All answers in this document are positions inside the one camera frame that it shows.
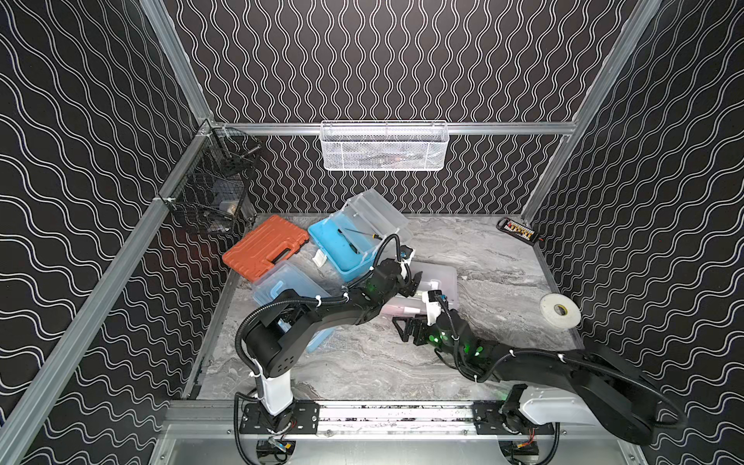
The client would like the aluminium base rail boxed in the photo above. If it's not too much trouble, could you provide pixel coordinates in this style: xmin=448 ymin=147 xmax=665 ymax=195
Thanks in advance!
xmin=165 ymin=398 xmax=632 ymax=440

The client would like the white tape roll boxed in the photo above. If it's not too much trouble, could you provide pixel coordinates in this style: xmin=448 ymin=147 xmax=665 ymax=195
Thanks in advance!
xmin=540 ymin=294 xmax=581 ymax=329

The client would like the black green screwdriver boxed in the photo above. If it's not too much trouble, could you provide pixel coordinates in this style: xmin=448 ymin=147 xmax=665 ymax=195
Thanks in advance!
xmin=337 ymin=229 xmax=360 ymax=255

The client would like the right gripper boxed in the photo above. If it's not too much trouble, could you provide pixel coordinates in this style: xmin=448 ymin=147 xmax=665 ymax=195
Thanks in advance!
xmin=391 ymin=310 xmax=463 ymax=364

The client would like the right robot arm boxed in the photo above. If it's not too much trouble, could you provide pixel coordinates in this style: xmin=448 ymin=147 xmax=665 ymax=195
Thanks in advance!
xmin=393 ymin=291 xmax=688 ymax=446

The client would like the red tool case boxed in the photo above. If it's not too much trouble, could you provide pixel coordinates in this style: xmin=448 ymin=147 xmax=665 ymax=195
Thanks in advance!
xmin=222 ymin=215 xmax=310 ymax=283

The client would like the blue rear toolbox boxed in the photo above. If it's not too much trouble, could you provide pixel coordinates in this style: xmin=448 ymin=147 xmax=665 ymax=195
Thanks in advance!
xmin=308 ymin=189 xmax=412 ymax=282

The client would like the light blue front toolbox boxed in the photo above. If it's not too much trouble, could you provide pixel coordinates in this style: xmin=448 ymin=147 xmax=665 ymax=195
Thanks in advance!
xmin=251 ymin=260 xmax=338 ymax=355

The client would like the pink toolbox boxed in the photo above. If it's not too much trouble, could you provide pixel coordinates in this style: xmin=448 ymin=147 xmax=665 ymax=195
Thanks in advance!
xmin=381 ymin=262 xmax=460 ymax=317

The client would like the white mesh wall basket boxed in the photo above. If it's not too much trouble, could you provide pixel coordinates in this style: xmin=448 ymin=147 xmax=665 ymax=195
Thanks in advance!
xmin=319 ymin=120 xmax=450 ymax=172

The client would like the black bit set case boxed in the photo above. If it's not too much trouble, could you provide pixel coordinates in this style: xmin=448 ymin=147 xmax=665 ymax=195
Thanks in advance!
xmin=497 ymin=218 xmax=542 ymax=245

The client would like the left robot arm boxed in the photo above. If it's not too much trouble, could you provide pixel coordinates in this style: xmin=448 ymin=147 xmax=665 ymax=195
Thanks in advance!
xmin=234 ymin=259 xmax=422 ymax=417

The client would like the black wire wall basket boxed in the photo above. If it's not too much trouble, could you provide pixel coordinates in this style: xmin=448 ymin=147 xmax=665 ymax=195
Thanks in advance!
xmin=165 ymin=125 xmax=265 ymax=236

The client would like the thin yellow screwdriver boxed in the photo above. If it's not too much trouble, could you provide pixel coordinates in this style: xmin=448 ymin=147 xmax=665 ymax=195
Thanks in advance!
xmin=345 ymin=229 xmax=383 ymax=240

